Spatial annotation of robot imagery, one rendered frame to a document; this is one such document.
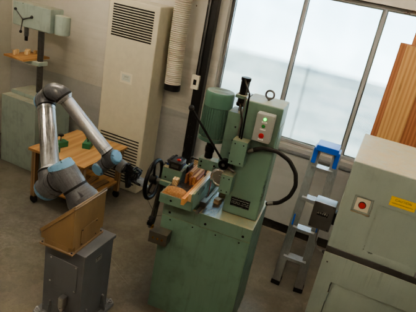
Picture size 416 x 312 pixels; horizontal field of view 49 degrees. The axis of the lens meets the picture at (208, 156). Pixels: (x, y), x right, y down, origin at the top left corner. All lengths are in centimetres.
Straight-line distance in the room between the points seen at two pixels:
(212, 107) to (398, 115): 165
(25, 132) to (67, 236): 228
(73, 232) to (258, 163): 110
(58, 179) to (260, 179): 116
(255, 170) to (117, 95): 207
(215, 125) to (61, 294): 138
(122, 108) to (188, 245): 189
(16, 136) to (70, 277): 233
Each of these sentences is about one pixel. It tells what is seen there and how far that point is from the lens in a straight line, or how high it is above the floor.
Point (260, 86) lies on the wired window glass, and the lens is 414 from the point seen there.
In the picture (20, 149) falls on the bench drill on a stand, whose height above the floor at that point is 19.
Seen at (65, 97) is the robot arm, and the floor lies 126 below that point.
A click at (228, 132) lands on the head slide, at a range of 269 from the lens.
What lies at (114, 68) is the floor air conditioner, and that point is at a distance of 436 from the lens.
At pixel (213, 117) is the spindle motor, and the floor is 136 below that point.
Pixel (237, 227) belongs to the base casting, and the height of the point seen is 79.
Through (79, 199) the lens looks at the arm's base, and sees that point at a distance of 265.
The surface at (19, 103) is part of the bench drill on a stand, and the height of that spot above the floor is 67.
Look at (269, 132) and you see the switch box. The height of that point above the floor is 139.
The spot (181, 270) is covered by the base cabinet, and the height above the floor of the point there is 36.
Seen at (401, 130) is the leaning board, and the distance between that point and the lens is 379.
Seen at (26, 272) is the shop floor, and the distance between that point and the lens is 350.
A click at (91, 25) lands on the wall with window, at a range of 484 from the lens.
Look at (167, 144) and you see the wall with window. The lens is 456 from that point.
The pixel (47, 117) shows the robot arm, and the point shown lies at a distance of 303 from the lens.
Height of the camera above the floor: 213
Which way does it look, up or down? 22 degrees down
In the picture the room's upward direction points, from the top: 11 degrees clockwise
